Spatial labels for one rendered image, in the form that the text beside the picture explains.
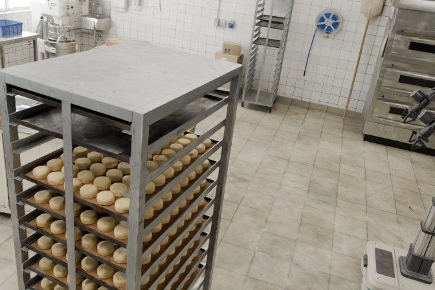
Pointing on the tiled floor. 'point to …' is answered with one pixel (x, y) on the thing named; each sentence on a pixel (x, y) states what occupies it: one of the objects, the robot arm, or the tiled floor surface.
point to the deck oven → (402, 74)
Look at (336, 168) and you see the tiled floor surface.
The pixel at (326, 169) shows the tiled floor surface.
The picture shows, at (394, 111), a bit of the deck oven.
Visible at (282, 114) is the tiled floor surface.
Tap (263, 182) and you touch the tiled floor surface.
